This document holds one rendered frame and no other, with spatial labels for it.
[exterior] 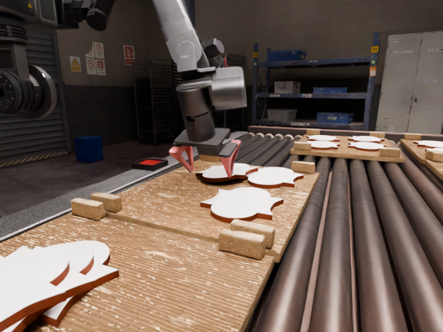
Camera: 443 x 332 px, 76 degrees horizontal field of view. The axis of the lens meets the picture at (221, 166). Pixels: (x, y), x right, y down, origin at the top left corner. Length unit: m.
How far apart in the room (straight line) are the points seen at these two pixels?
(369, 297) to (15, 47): 1.18
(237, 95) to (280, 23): 5.33
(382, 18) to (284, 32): 1.54
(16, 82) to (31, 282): 0.93
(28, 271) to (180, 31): 0.44
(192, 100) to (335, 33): 5.09
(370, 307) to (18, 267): 0.36
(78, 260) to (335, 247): 0.33
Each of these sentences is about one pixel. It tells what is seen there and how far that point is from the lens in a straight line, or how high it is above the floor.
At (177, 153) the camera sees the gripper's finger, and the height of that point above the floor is 1.01.
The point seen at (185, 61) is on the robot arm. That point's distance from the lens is 0.54.
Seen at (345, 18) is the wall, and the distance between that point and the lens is 5.57.
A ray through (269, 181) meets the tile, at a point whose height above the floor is 0.95.
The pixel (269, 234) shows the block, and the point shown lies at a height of 0.96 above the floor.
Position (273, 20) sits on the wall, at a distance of 5.88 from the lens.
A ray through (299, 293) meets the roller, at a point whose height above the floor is 0.91.
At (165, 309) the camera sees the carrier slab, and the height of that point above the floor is 0.94.
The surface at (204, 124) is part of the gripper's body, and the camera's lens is 0.55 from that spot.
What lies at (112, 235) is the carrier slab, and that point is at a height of 0.94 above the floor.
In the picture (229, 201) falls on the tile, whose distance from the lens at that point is 0.51.
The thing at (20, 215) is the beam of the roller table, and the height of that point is 0.92.
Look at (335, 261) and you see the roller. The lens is 0.42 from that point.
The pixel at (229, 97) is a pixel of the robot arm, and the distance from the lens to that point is 0.52.
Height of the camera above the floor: 1.14
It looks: 15 degrees down
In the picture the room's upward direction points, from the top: straight up
